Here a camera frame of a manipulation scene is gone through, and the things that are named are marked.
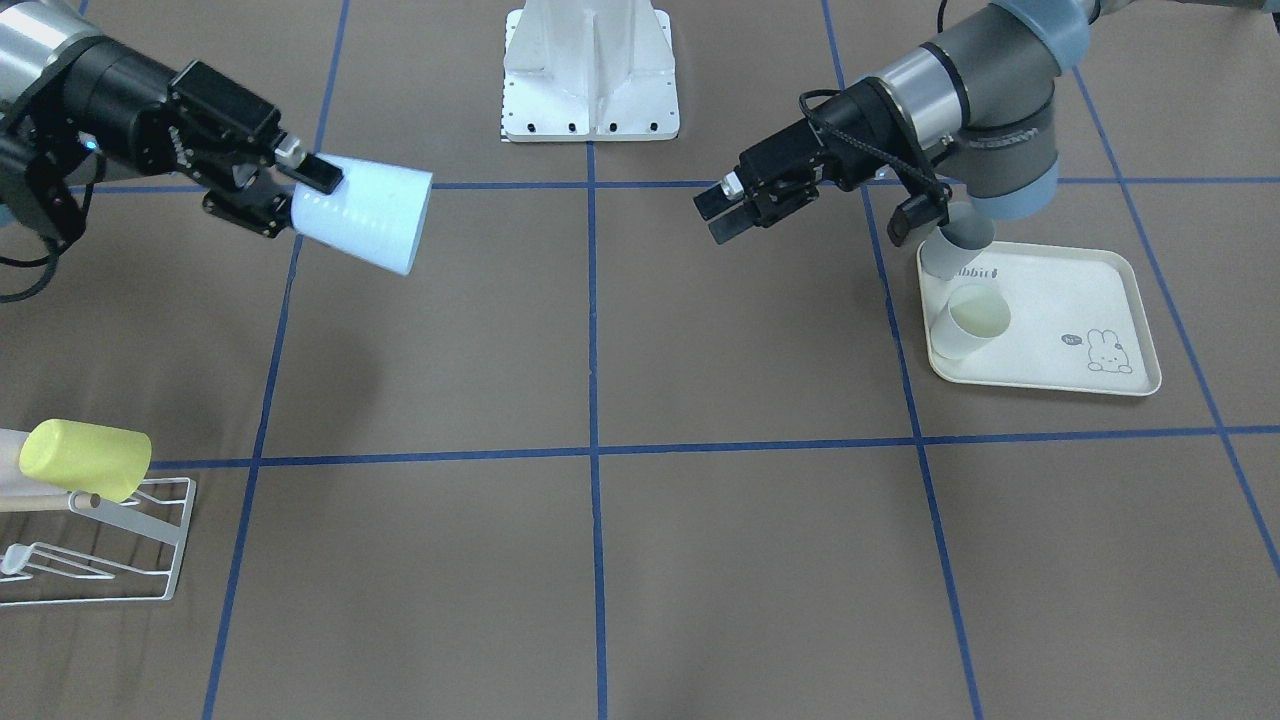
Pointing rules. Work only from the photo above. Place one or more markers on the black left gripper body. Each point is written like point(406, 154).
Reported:
point(838, 153)

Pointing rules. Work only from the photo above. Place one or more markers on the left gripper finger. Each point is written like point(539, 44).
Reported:
point(734, 222)
point(724, 199)

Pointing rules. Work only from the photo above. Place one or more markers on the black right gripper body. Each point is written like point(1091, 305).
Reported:
point(128, 95)

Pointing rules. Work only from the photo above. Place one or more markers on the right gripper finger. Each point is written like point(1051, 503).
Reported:
point(293, 160)

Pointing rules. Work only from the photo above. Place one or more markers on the cream plastic cup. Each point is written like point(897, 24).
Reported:
point(971, 317)

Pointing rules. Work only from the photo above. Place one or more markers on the yellow plastic cup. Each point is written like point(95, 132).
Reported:
point(106, 461)

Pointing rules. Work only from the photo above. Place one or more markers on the grey plastic cup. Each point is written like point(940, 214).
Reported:
point(953, 245)

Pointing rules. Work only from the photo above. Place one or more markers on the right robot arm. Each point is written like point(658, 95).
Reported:
point(46, 21)

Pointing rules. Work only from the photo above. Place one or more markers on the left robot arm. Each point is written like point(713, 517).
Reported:
point(974, 104)

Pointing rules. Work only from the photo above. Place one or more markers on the white serving tray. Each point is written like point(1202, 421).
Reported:
point(1078, 323)

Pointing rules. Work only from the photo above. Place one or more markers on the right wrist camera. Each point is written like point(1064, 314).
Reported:
point(35, 189)

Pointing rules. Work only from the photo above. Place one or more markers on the white camera stand pillar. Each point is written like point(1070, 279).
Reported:
point(589, 71)

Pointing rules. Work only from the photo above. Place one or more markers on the white wire cup rack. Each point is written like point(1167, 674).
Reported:
point(80, 548)

